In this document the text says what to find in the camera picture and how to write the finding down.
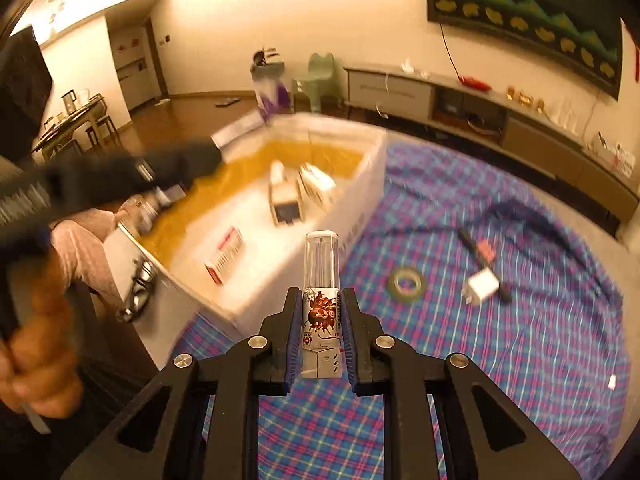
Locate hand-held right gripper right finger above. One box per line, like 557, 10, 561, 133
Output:
341, 287, 583, 480

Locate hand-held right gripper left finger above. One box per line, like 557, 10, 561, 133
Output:
60, 286, 305, 480

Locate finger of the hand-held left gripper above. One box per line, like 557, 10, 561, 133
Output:
132, 141, 224, 187

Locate printed spray bottle clear cap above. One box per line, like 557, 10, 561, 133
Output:
299, 230, 346, 380

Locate small silver metal object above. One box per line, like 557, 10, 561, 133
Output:
122, 185, 187, 228

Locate gold square tin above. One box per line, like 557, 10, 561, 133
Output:
268, 160, 307, 228

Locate white cardboard box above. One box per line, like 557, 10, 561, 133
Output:
102, 112, 390, 341

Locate person's left hand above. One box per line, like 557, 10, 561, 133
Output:
0, 280, 85, 418

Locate green tape roll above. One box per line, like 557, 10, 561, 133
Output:
387, 266, 429, 304

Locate pink clothing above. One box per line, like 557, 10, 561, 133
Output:
50, 209, 121, 301

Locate wooden dining table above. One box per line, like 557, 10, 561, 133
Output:
31, 94, 108, 161

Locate wooden dining chair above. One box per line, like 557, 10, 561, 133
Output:
85, 115, 121, 148

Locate red and white box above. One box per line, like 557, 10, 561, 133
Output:
204, 226, 246, 287

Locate white trash bin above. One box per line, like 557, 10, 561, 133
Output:
251, 60, 292, 122

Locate electric kettle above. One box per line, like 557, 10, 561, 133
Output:
61, 89, 91, 113

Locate small white box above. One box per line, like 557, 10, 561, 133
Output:
298, 162, 337, 207

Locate shiny metal clip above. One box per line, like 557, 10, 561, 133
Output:
116, 259, 160, 323

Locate white charger adapter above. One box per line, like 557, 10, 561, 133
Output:
462, 270, 502, 307

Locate blue plaid cloth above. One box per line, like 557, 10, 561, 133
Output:
175, 140, 632, 480

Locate black marker pen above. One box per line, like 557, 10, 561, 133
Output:
457, 227, 513, 303

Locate green child chair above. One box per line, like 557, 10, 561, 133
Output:
292, 52, 337, 113

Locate grey tv cabinet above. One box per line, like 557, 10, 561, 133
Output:
344, 64, 640, 226

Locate clear plastic bottles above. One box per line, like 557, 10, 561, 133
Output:
552, 99, 583, 128

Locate white pack with red label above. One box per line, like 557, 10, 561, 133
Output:
614, 142, 637, 171

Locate white cable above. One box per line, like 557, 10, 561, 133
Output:
375, 60, 417, 118

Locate thin dark wall cable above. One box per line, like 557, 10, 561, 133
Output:
439, 22, 463, 81

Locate black patterned wall hanging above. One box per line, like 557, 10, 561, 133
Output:
424, 0, 623, 101

